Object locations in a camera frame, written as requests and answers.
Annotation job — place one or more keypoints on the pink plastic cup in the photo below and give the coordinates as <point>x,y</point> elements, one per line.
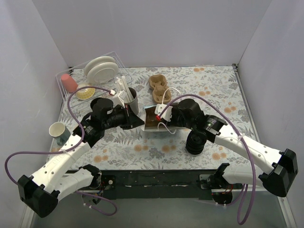
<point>69,83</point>

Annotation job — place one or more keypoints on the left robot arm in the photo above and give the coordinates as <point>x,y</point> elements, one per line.
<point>43,190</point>

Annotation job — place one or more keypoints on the brown cardboard cup carrier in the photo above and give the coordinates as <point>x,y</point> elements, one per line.
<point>151,122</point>

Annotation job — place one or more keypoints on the wrapped white straws bundle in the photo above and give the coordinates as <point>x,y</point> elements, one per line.
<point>121,85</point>

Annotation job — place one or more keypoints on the yellow polka dot bowl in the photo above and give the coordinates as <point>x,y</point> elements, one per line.
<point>85,93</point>

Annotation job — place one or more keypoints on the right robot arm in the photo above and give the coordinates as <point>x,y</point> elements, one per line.
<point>273,169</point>

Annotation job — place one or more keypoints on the white ceramic plate back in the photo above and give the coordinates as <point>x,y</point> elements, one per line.
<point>97,61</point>

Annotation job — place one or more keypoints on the white ceramic plate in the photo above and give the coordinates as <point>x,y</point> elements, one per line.
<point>97,61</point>
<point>102,73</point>

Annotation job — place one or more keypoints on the stack of black lids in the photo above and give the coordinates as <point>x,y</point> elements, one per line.
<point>195,143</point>

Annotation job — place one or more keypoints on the grey-green ceramic mug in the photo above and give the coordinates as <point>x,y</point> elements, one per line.
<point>59,132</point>

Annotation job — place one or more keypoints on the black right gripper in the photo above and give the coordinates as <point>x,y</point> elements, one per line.
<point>172,118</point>

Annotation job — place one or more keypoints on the white ceramic plate front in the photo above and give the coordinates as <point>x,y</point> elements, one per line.
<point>102,73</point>

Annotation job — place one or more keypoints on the grey cylindrical straw holder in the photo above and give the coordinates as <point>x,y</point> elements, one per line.
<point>134,103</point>

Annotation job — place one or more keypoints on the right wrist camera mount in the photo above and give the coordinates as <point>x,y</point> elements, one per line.
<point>163,111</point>

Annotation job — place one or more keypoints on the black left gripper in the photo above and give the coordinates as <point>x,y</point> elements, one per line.
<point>128,118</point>

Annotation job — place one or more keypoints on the light blue paper bag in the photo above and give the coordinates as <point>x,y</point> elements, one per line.
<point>162,125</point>

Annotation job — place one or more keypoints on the floral patterned table mat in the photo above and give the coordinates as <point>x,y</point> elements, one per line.
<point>215,89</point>

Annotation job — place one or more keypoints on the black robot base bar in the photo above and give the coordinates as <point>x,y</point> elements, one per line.
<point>154,184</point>

